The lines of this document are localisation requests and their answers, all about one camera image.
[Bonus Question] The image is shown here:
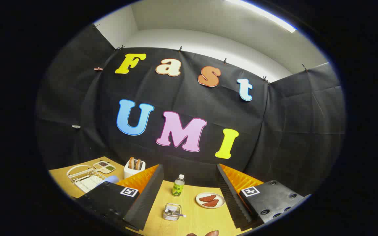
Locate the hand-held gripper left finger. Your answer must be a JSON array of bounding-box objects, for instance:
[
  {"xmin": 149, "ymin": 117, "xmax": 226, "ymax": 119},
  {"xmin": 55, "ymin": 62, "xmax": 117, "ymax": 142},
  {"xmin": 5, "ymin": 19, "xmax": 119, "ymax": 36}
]
[{"xmin": 74, "ymin": 164, "xmax": 164, "ymax": 231}]

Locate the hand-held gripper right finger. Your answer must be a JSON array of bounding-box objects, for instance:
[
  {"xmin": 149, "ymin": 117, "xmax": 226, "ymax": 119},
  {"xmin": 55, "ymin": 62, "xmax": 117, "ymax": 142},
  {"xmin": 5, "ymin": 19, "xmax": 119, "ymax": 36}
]
[{"xmin": 216, "ymin": 163, "xmax": 311, "ymax": 230}]

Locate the metal wire basket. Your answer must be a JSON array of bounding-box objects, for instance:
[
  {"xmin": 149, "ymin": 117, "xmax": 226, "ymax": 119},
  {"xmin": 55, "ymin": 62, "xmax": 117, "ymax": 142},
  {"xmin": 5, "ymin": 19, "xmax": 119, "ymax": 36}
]
[{"xmin": 163, "ymin": 203, "xmax": 182, "ymax": 221}]

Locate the blue plate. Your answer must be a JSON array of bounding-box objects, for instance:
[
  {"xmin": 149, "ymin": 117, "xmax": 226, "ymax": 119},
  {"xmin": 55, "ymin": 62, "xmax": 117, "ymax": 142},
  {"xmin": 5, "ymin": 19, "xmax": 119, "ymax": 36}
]
[{"xmin": 95, "ymin": 175, "xmax": 120, "ymax": 188}]

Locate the white wire dish rack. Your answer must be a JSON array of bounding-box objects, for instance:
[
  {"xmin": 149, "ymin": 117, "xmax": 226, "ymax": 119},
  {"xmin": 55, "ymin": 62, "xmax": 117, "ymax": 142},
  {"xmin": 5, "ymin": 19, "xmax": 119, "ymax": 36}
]
[{"xmin": 66, "ymin": 165, "xmax": 107, "ymax": 194}]

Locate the white plate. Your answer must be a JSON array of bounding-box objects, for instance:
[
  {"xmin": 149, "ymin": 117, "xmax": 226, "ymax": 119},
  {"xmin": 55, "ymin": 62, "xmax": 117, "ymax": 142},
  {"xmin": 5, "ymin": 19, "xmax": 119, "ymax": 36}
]
[{"xmin": 196, "ymin": 192, "xmax": 225, "ymax": 209}]

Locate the divided seasoning dish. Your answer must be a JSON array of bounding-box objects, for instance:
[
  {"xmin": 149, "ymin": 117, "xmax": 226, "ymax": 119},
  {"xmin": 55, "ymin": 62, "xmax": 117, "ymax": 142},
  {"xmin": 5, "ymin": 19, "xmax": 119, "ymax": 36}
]
[{"xmin": 93, "ymin": 161, "xmax": 116, "ymax": 174}]

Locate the white toaster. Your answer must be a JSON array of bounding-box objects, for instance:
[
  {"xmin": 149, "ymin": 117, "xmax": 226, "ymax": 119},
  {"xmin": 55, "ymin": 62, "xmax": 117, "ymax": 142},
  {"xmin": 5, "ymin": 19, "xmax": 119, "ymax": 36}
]
[{"xmin": 124, "ymin": 159, "xmax": 146, "ymax": 179}]

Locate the green label drink bottle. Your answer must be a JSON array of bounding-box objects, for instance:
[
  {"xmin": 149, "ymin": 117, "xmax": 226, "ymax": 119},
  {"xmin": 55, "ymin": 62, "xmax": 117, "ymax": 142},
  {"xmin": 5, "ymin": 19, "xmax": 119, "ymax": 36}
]
[{"xmin": 171, "ymin": 174, "xmax": 185, "ymax": 197}]

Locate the white drip tray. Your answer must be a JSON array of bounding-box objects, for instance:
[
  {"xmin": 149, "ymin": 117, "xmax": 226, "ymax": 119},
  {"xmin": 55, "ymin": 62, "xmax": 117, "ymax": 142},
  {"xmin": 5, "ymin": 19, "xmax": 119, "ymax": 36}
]
[{"xmin": 77, "ymin": 177, "xmax": 106, "ymax": 193}]

